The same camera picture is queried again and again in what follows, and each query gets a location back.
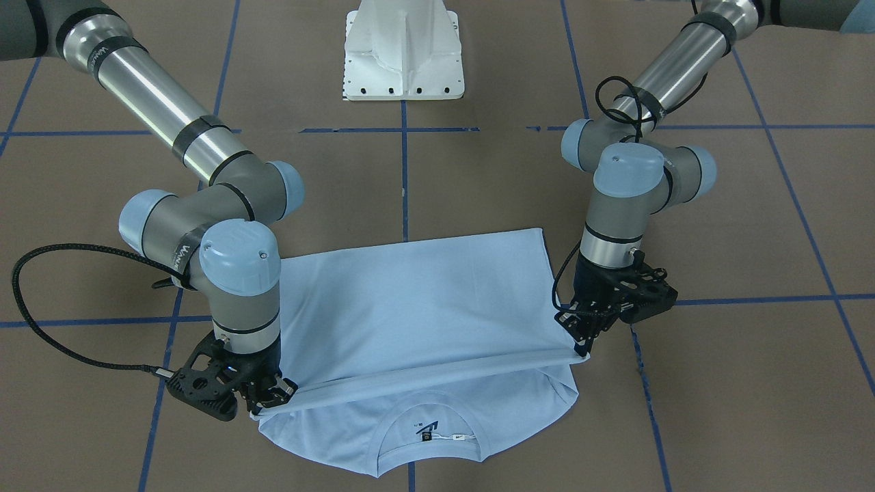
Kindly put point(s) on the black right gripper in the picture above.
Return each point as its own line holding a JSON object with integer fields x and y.
{"x": 263, "y": 364}

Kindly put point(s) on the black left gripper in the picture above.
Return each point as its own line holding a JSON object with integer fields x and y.
{"x": 589, "y": 283}

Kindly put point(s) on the light blue t-shirt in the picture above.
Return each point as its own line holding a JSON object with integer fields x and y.
{"x": 412, "y": 351}

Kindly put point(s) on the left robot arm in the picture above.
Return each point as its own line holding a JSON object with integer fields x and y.
{"x": 634, "y": 177}

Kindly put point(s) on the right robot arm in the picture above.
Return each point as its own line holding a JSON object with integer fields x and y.
{"x": 217, "y": 241}

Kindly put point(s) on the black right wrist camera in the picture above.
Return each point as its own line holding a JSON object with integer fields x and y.
{"x": 203, "y": 381}

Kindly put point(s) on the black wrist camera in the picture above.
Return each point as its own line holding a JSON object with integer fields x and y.
{"x": 642, "y": 291}
{"x": 203, "y": 381}

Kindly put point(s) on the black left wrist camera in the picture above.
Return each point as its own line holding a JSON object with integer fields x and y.
{"x": 642, "y": 291}

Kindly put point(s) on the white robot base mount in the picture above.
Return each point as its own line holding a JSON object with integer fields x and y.
{"x": 402, "y": 50}

